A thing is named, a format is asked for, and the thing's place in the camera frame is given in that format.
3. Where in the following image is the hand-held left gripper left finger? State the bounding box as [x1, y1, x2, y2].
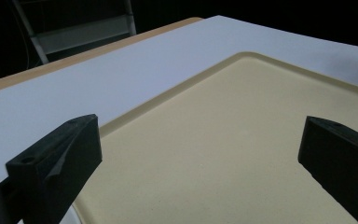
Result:
[5, 113, 103, 224]

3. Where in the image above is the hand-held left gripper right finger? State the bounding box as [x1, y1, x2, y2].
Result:
[297, 115, 358, 224]

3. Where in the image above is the beige plastic tray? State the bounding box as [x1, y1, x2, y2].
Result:
[72, 51, 358, 224]

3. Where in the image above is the grey metal stand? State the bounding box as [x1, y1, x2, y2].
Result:
[11, 0, 137, 65]

